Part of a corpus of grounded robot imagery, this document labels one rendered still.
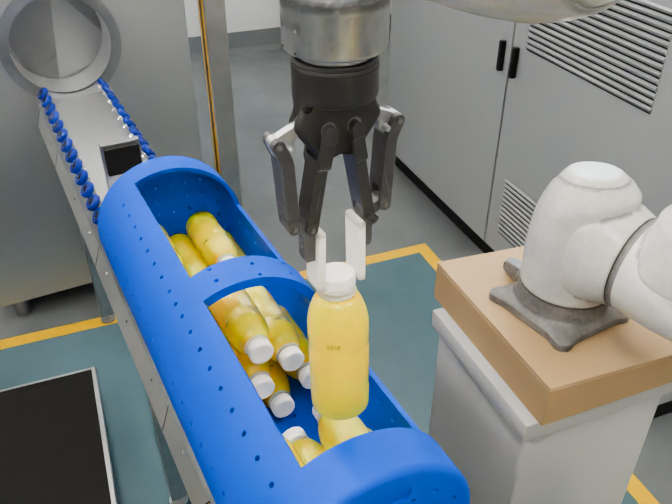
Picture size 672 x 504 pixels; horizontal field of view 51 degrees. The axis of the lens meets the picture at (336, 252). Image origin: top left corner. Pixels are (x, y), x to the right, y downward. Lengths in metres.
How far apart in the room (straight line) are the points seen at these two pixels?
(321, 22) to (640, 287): 0.70
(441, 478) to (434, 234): 2.66
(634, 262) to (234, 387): 0.60
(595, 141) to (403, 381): 1.08
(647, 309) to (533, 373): 0.20
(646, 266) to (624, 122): 1.37
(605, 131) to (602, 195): 1.38
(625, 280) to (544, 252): 0.14
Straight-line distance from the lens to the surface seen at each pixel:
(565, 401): 1.19
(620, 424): 1.39
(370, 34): 0.57
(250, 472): 0.87
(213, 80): 2.06
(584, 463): 1.41
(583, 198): 1.13
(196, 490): 1.26
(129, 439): 2.55
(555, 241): 1.16
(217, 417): 0.94
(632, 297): 1.12
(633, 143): 2.41
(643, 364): 1.25
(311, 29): 0.56
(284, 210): 0.64
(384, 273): 3.17
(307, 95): 0.59
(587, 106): 2.56
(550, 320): 1.23
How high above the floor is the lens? 1.86
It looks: 34 degrees down
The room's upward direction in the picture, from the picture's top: straight up
